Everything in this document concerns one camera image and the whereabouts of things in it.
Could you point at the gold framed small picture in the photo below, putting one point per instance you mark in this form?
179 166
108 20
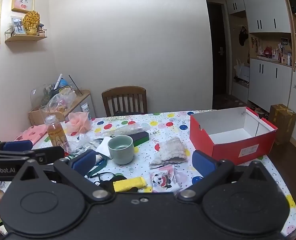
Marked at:
23 6

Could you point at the amber drink bottle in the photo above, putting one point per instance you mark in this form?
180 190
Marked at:
56 132

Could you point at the brown wooden chair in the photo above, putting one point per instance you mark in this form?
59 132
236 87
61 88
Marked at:
126 99

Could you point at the pale green ceramic cup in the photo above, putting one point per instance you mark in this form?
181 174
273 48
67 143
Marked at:
121 149

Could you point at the black cushion on chair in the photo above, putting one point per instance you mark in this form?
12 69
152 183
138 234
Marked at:
121 113

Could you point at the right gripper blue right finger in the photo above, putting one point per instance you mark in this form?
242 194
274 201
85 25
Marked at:
214 174

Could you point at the yellow flower ornament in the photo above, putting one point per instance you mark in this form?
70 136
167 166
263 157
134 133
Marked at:
31 22

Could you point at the yellow sponge cloth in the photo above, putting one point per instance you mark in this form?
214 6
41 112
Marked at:
127 184

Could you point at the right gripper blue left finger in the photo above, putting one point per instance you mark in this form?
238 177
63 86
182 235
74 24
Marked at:
72 173

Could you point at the panda print packet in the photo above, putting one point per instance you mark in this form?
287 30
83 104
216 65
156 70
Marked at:
164 180

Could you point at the black eyeglasses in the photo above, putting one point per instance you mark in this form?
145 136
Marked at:
105 180

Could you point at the clear bubble wrap bag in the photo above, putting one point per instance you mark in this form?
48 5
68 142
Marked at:
126 130

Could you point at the pink heart cloth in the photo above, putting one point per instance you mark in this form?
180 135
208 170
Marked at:
34 133

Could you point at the green and purple sponge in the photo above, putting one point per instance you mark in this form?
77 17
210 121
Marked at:
139 138

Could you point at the wooden wall shelf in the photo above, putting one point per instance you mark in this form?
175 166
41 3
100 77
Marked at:
10 36

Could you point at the small photo frame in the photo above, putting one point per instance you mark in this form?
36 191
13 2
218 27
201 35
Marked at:
18 27

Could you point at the polka dot tablecloth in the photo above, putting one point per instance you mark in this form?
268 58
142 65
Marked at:
164 126

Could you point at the pink mesh bath pouf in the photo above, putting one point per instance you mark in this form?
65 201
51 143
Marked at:
78 123

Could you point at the wooden side cabinet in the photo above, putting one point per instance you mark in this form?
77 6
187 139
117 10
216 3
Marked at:
81 102

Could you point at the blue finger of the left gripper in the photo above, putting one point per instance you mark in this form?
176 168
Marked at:
24 145

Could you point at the clear plastic bag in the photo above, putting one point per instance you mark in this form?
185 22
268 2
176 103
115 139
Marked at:
58 104

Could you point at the red cardboard shoe box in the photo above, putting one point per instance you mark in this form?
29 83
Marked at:
237 134

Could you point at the white wall cabinet unit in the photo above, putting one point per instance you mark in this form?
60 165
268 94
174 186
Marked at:
270 51

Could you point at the brown cardboard box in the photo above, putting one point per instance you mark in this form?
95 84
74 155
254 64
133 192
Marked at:
284 119

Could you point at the white fluffy towel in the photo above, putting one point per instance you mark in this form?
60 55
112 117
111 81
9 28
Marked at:
170 152

